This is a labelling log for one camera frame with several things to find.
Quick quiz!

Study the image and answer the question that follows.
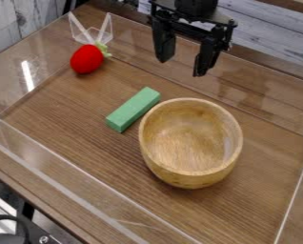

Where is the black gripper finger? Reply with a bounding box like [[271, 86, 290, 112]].
[[194, 37, 222, 77], [151, 18, 176, 63]]

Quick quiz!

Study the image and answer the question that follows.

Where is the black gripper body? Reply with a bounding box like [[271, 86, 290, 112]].
[[150, 0, 238, 48]]

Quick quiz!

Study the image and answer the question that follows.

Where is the brown wooden bowl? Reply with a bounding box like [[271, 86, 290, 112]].
[[139, 97, 243, 189]]

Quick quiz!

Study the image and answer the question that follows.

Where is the green rectangular block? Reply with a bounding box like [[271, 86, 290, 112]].
[[106, 87, 160, 132]]

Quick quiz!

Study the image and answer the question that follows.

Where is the black metal table leg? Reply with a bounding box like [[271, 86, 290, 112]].
[[16, 200, 36, 221]]

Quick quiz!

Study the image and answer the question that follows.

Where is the red plush strawberry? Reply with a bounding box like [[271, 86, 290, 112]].
[[70, 42, 112, 74]]

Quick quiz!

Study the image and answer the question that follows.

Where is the clear acrylic tray wall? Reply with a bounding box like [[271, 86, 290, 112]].
[[0, 7, 303, 244]]

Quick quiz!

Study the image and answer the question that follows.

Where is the black cable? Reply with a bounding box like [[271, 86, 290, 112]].
[[0, 213, 32, 244]]

